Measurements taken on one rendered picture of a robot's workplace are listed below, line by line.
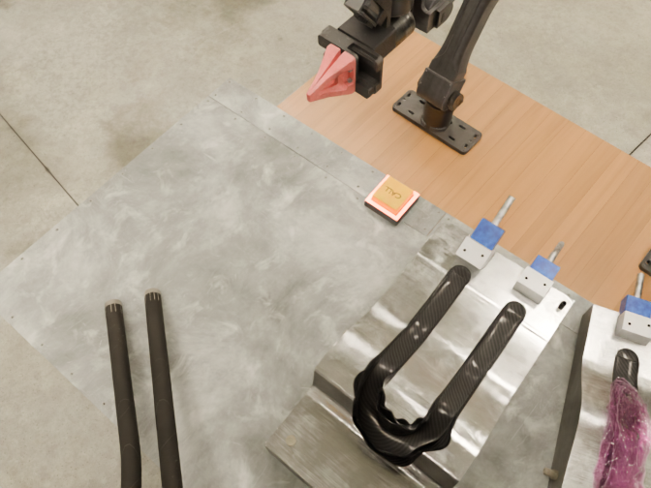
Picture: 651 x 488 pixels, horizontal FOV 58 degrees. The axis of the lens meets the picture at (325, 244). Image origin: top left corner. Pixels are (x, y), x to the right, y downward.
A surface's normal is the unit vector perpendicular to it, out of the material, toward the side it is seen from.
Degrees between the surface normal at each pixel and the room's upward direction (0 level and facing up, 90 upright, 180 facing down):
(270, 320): 0
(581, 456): 16
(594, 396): 27
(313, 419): 0
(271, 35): 0
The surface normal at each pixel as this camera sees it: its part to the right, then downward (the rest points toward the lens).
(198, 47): -0.02, -0.48
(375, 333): 0.28, -0.75
